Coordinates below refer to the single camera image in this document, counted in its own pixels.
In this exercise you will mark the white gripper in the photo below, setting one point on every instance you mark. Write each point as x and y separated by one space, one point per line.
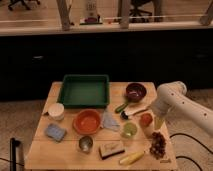
160 107

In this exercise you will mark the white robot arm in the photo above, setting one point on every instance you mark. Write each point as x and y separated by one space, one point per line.
173 94

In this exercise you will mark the green plastic cup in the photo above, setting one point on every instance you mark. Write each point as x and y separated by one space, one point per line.
129 130

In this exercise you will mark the small metal cup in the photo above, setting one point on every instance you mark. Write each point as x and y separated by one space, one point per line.
86 143

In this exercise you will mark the white paper cup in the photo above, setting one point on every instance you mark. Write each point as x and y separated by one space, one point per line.
56 111

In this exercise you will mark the dark grape bunch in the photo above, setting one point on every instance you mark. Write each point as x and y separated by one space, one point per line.
158 145

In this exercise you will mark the dark purple bowl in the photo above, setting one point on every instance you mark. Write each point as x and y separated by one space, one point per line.
135 92

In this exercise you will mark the green cucumber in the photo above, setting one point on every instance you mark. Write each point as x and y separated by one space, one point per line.
121 107

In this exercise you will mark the grey crumpled cloth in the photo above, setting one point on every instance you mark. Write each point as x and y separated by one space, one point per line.
109 122

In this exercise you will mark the wooden block eraser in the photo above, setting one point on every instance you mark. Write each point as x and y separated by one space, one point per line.
110 149

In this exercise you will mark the orange bowl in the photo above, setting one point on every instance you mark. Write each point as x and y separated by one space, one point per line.
87 122

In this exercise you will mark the green plastic tray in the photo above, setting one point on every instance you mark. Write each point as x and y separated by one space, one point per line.
84 91

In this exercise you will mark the blue sponge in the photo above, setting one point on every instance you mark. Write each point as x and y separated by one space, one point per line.
55 132

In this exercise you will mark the office chair right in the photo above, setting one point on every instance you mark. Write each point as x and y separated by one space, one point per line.
138 11

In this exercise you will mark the office chair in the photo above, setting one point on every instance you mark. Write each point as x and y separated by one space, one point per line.
138 11
13 2

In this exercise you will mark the white bottle on base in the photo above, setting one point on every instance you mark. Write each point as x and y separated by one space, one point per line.
90 12

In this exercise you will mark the office chair left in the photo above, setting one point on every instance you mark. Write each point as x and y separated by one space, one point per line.
13 2

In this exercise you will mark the black stand post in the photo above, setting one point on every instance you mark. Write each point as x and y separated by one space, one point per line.
14 144

